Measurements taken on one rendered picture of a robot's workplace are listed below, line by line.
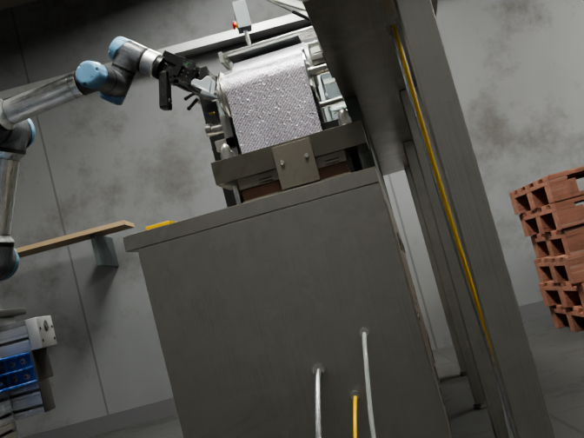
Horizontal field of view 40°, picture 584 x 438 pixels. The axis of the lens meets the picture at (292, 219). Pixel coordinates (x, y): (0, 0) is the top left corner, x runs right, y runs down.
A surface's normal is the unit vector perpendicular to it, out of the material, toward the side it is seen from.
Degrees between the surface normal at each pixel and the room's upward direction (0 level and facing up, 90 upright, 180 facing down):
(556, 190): 90
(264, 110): 90
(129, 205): 90
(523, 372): 90
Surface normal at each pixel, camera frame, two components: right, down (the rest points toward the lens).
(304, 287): -0.14, -0.05
